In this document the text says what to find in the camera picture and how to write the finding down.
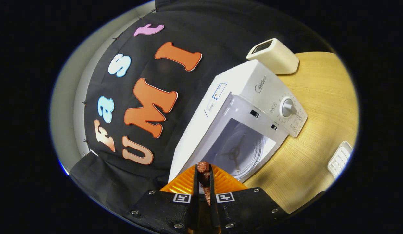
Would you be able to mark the row of black cloth clips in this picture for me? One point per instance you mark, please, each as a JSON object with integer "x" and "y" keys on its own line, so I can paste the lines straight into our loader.
{"x": 115, "y": 38}

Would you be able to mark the white ridged tray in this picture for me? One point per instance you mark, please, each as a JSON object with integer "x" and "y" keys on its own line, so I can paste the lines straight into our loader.
{"x": 340, "y": 159}

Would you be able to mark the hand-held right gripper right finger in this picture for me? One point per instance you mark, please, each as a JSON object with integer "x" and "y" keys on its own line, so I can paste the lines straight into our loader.
{"x": 214, "y": 211}

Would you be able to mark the white toaster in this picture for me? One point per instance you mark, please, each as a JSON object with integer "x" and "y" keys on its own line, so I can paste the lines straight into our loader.
{"x": 276, "y": 57}

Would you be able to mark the black backdrop cloth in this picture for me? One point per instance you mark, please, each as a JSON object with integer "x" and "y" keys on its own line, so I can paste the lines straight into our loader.
{"x": 220, "y": 40}

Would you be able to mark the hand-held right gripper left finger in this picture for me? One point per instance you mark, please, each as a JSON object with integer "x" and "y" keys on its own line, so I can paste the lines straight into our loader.
{"x": 194, "y": 211}

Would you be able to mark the glass turntable plate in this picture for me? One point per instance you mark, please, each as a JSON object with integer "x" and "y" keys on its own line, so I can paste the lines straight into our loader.
{"x": 250, "y": 162}

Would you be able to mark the white microwave oven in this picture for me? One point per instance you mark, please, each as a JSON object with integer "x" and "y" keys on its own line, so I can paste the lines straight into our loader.
{"x": 240, "y": 84}

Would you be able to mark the red meat piece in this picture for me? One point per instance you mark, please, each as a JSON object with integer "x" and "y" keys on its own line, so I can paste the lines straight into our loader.
{"x": 203, "y": 167}

